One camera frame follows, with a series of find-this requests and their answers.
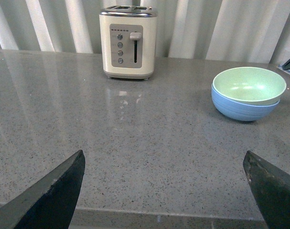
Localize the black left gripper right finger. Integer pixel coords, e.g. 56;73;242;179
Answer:
243;151;290;229

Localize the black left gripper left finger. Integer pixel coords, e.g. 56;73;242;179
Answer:
0;150;86;229

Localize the green bowl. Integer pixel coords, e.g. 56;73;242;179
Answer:
213;67;287;105

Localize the blue bowl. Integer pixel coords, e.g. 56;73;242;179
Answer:
211;85;280;121

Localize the white pleated curtain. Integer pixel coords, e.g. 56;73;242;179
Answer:
0;0;290;64

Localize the cream two-slot toaster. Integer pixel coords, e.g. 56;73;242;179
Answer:
99;5;158;80

